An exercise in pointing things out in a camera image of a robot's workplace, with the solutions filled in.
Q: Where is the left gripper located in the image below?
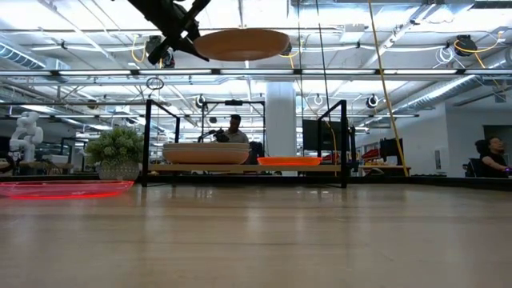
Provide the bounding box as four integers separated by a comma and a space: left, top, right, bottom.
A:
146, 0, 212, 65

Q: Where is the pink matte plate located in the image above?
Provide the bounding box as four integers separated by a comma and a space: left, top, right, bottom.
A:
162, 148, 251, 166
193, 27, 291, 62

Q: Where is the beige matte plate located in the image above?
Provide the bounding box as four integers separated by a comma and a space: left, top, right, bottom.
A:
162, 142, 251, 148

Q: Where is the orange transparent plate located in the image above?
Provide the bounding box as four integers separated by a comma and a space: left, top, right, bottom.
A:
257, 157, 323, 167
257, 156, 323, 162

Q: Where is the pink transparent plate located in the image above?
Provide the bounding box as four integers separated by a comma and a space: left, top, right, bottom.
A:
0, 179, 135, 200

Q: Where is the black background robot station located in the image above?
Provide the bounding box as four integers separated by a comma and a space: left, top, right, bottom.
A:
198, 99, 267, 177

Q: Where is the person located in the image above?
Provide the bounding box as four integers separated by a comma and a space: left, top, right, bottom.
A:
223, 114, 251, 144
474, 136, 512, 179

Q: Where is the white square pillar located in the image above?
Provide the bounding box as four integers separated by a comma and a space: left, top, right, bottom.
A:
265, 82, 298, 177

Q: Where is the small green potted plant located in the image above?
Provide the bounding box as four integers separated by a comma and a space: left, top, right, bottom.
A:
85, 126, 145, 182

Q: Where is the black monitor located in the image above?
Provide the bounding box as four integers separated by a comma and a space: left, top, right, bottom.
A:
302, 118, 345, 152
378, 138, 404, 161

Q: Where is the long black cable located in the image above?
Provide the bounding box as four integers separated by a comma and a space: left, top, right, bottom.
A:
314, 0, 337, 161

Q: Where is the black wire dish rack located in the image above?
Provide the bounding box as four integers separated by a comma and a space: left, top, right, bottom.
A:
142, 98, 350, 189

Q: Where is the long yellow cable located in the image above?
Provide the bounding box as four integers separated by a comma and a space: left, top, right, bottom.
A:
367, 0, 410, 178

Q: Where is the black metal rig frame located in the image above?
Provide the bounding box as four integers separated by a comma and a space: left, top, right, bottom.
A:
0, 174, 512, 192

